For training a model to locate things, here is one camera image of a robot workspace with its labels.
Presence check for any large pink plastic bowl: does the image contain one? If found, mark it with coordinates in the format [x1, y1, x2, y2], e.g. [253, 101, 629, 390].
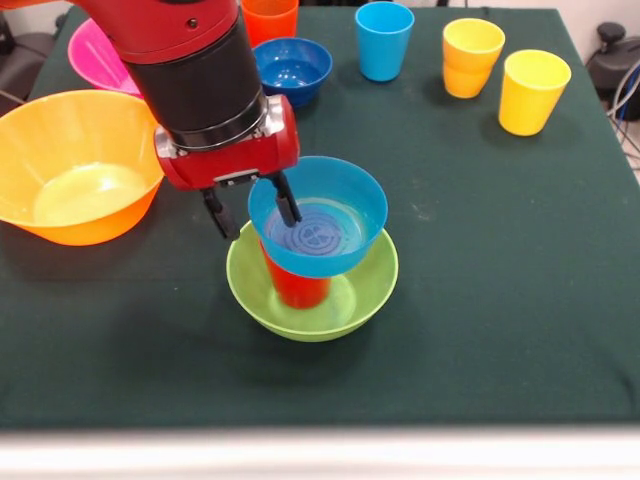
[67, 18, 146, 99]

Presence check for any green plastic bowl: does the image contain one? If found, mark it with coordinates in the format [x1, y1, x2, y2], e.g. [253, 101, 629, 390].
[226, 219, 400, 343]

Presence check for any large yellow-orange plastic bowl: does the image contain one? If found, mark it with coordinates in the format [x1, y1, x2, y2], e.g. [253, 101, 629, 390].
[0, 89, 166, 247]

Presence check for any red plastic cup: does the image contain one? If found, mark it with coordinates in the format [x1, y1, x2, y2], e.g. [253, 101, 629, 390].
[258, 238, 332, 310]

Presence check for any orange plastic cup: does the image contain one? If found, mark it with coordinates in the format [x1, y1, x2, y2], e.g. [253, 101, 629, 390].
[241, 0, 300, 49]

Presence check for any amber yellow plastic cup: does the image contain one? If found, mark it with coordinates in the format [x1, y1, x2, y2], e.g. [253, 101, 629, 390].
[442, 58, 496, 99]

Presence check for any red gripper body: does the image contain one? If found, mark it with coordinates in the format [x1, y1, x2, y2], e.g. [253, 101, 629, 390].
[153, 94, 302, 193]

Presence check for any dark blue plastic bowl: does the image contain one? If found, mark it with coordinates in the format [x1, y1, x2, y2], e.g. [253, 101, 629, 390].
[252, 37, 333, 109]

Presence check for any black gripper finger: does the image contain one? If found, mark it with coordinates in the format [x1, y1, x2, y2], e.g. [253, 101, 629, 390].
[201, 186, 242, 241]
[272, 170, 303, 229]

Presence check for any light blue plastic bowl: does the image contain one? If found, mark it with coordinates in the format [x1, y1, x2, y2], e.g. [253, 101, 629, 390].
[247, 155, 389, 279]

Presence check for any dark green table cloth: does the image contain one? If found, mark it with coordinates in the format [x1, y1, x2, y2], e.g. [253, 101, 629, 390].
[0, 3, 640, 430]

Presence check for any light blue plastic cup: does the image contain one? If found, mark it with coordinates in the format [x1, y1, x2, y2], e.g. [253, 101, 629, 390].
[354, 1, 416, 83]

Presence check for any tangle of cables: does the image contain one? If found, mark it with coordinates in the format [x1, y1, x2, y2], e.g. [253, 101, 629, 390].
[607, 59, 640, 171]

